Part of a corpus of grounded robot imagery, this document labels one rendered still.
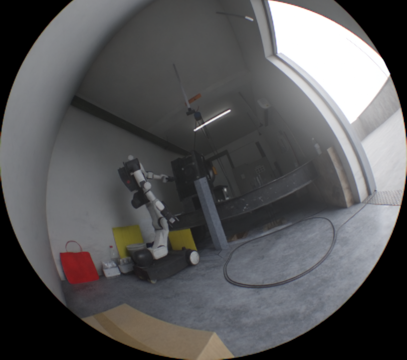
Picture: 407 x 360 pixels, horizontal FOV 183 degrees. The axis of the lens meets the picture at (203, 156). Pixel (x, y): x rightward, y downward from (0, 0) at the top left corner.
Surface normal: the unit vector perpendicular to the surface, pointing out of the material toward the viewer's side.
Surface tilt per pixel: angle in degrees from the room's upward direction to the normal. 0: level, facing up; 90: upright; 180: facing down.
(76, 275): 89
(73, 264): 85
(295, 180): 90
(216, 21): 180
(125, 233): 87
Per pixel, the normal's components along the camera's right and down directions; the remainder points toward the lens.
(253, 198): -0.44, -0.23
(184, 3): 0.29, 0.87
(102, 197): 0.85, -0.43
